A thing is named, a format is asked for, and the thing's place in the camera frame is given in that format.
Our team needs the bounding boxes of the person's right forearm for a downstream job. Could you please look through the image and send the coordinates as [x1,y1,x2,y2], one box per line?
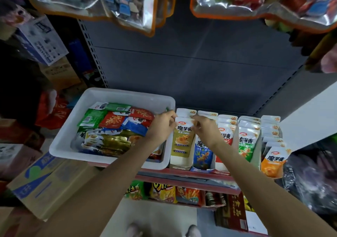
[211,144,337,237]

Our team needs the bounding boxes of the blue snack packet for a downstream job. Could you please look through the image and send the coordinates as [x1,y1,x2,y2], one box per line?
[193,139,214,170]

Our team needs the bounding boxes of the person's left hand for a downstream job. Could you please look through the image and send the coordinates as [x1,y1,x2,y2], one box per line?
[145,110,178,149]

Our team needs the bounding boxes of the orange trimmed toy snack bag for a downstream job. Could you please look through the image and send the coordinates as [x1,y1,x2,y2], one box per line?
[21,0,179,37]

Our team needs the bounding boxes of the pale printed carton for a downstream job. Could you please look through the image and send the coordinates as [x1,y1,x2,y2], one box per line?
[0,144,43,181]

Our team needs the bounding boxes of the orange trimmed colourful candy bag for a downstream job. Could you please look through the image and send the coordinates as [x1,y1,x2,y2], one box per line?
[190,0,337,34]

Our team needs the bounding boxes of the person's right hand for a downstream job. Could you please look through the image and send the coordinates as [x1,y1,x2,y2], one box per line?
[190,114,225,152]

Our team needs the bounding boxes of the white blue carton box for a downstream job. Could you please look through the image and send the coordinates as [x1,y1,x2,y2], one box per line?
[2,5,70,66]

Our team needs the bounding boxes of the blue display box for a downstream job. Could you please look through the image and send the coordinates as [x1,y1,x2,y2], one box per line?
[190,110,220,173]

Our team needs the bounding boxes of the hanging yellow green snack bags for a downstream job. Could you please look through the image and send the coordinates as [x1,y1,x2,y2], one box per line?
[263,18,337,73]

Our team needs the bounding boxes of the black plastic wrapped bundle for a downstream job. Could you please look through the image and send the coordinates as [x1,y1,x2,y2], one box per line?
[282,150,337,225]

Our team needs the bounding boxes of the person's left forearm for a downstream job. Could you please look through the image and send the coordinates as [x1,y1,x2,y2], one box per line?
[37,142,161,237]

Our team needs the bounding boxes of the yellow snack packets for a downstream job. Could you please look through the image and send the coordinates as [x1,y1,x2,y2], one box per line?
[242,195,257,213]

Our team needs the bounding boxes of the gold display box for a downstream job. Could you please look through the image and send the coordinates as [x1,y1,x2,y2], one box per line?
[169,108,199,171]

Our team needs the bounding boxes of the red plastic bag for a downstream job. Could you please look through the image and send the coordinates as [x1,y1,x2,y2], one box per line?
[36,89,72,131]

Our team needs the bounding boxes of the blue print cardboard carton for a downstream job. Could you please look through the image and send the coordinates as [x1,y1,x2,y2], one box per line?
[6,152,101,222]

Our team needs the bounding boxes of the hanging pink candy bag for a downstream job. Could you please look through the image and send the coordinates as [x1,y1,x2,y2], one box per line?
[320,45,337,75]

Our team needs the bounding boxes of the orange display box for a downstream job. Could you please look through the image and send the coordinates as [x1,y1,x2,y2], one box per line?
[259,115,293,180]

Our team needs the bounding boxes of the dark red white-label carton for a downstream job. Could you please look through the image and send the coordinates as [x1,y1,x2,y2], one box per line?
[214,192,269,236]

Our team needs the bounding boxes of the gold snack packet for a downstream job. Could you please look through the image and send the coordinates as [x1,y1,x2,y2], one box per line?
[171,117,196,158]

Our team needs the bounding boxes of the person's shoe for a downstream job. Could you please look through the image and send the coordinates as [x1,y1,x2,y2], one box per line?
[125,223,144,237]
[185,224,202,237]

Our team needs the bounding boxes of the person's left shoe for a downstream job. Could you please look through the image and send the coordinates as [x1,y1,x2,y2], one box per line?
[125,223,144,237]

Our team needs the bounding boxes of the plain brown cardboard carton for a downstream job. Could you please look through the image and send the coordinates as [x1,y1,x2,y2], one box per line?
[39,57,82,91]

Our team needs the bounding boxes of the row of orange chip bags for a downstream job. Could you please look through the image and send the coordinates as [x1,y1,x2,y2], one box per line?
[125,182,227,209]

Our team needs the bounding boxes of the green display box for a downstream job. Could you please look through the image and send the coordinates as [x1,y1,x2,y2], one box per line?
[236,116,263,171]

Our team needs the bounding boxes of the person's right shoe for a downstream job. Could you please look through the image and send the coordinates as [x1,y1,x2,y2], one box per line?
[185,224,202,237]

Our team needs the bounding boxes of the pile of snack packets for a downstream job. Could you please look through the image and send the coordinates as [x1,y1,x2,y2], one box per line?
[74,101,165,158]

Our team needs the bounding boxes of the white plastic bin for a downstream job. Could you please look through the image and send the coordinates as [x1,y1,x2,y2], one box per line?
[49,88,177,171]

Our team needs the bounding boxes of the red display box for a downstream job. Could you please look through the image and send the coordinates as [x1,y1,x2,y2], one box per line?
[214,114,239,175]

